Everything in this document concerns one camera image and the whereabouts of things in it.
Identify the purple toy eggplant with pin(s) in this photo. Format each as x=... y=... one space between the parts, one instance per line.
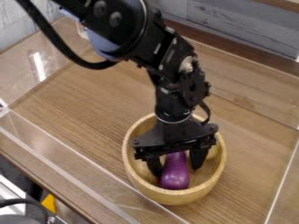
x=176 y=178

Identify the brown wooden bowl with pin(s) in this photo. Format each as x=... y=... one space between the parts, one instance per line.
x=146 y=182

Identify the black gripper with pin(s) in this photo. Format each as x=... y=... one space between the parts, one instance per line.
x=169 y=138

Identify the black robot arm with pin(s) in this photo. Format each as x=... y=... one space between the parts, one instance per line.
x=128 y=31

